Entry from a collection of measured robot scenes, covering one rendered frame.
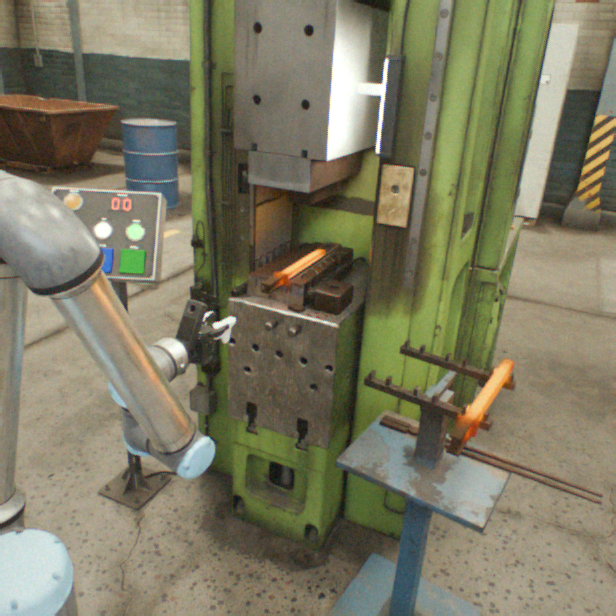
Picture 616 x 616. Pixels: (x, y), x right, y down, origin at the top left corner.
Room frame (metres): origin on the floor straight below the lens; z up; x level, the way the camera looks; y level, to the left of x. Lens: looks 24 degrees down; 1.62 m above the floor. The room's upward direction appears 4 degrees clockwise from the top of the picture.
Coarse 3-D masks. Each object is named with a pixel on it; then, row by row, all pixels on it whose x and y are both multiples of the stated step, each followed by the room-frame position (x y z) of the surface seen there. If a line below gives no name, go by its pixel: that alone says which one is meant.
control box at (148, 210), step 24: (72, 192) 1.74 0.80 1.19; (96, 192) 1.75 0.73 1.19; (120, 192) 1.75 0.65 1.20; (144, 192) 1.76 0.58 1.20; (96, 216) 1.71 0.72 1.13; (120, 216) 1.72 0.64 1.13; (144, 216) 1.72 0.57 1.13; (96, 240) 1.67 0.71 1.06; (120, 240) 1.68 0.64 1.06; (144, 240) 1.68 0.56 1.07
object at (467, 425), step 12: (504, 360) 1.31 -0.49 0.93; (504, 372) 1.25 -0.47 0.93; (492, 384) 1.18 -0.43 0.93; (480, 396) 1.13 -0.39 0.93; (492, 396) 1.14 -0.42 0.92; (480, 408) 1.08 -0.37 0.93; (456, 420) 1.03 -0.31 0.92; (468, 420) 1.01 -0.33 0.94; (456, 432) 0.96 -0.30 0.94; (468, 432) 1.01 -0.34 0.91; (456, 444) 0.94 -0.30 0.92; (456, 456) 0.94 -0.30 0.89
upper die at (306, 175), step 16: (256, 160) 1.66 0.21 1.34; (272, 160) 1.64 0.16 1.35; (288, 160) 1.62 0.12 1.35; (304, 160) 1.60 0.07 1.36; (320, 160) 1.66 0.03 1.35; (336, 160) 1.77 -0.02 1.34; (352, 160) 1.90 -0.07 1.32; (256, 176) 1.66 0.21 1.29; (272, 176) 1.64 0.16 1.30; (288, 176) 1.62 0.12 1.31; (304, 176) 1.60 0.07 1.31; (320, 176) 1.66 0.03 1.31; (336, 176) 1.78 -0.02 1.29
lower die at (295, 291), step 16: (288, 256) 1.88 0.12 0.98; (304, 256) 1.83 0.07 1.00; (320, 256) 1.84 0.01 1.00; (336, 256) 1.88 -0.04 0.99; (352, 256) 1.98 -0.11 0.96; (256, 272) 1.70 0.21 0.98; (272, 272) 1.68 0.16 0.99; (304, 272) 1.70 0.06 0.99; (320, 272) 1.71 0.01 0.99; (256, 288) 1.66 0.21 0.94; (288, 288) 1.61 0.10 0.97; (304, 288) 1.60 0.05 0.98; (304, 304) 1.60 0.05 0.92
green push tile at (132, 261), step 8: (128, 256) 1.65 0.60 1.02; (136, 256) 1.65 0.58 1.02; (144, 256) 1.65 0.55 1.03; (120, 264) 1.63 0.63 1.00; (128, 264) 1.63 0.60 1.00; (136, 264) 1.64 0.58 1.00; (144, 264) 1.64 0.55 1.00; (120, 272) 1.62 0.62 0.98; (128, 272) 1.62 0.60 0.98; (136, 272) 1.62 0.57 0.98
